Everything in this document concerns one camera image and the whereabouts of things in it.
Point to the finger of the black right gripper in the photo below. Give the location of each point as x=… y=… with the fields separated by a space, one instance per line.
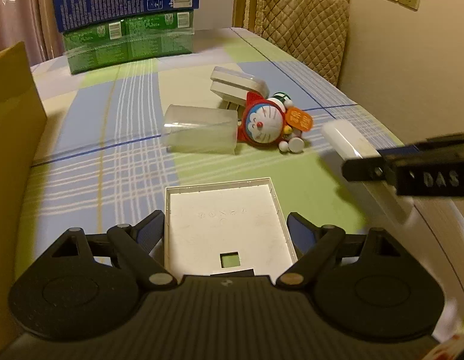
x=371 y=169
x=433 y=143

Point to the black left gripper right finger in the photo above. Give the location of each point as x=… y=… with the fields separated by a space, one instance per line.
x=321 y=248

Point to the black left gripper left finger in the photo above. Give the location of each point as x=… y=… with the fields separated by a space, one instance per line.
x=129 y=246

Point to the white foam block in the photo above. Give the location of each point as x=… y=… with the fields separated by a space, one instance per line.
x=350 y=144

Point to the white shallow box lid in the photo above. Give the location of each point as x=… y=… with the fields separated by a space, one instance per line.
x=219 y=228

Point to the green white striped ball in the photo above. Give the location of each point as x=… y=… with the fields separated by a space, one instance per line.
x=284 y=99

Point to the Doraemon toy figure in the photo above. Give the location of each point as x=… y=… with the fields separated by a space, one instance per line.
x=265 y=122

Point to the translucent plastic cup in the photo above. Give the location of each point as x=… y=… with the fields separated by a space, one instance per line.
x=194 y=129

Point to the checked tablecloth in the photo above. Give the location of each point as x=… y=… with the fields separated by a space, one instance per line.
x=118 y=137

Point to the beige quilted chair cover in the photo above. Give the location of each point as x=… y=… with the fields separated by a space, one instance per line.
x=312 y=31

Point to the brown cardboard box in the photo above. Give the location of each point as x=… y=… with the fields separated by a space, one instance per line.
x=22 y=122

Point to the white rectangular box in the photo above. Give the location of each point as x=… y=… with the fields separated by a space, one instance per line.
x=232 y=87

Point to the green carton box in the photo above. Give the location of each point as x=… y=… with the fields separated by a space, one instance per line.
x=129 y=39

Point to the pink curtain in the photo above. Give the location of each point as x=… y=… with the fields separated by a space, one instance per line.
x=32 y=22

